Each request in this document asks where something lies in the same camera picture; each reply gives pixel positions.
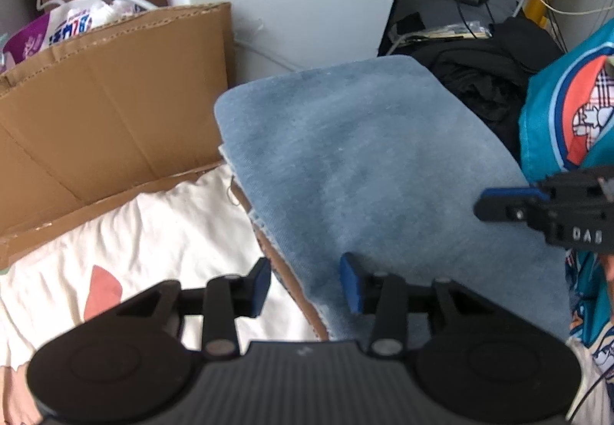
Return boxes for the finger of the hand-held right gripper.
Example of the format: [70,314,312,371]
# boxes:
[474,186,550,222]

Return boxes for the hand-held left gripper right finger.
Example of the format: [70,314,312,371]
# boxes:
[340,252,485,357]

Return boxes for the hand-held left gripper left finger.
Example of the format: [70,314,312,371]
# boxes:
[117,257,272,357]

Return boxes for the blue fleece sweatshirt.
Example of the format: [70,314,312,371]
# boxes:
[213,55,574,342]

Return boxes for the teal printed cloth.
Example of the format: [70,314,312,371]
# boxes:
[518,17,614,382]

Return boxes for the cream printed bed sheet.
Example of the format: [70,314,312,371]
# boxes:
[0,163,327,425]

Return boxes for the black crumpled clothing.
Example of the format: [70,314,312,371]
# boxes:
[413,16,564,157]

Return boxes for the brown cardboard box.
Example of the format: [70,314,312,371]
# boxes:
[0,0,236,267]

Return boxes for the purple and white plastic packet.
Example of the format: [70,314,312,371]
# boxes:
[0,0,149,71]

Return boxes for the white cable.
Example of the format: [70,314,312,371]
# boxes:
[235,36,300,73]

